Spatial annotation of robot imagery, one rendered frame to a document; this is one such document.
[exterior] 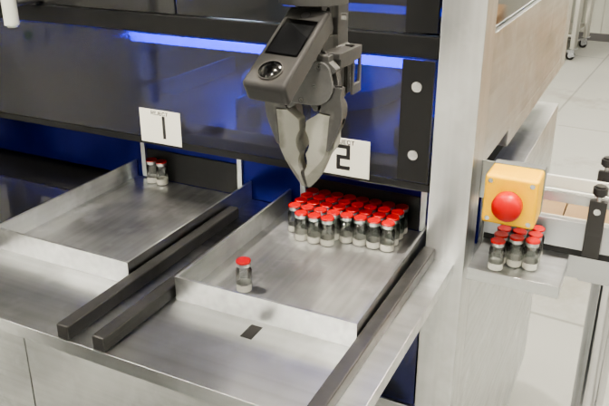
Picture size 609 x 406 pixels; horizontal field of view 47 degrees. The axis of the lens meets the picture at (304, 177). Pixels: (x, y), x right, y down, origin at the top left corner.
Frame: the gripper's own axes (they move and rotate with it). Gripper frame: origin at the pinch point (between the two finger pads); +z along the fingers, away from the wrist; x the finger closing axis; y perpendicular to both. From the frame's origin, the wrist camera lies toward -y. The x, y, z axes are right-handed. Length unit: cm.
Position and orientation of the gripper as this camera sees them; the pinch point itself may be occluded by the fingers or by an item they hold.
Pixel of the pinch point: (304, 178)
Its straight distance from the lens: 77.6
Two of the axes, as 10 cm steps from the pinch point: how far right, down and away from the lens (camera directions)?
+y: 4.4, -3.3, 8.4
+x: -9.0, -1.6, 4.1
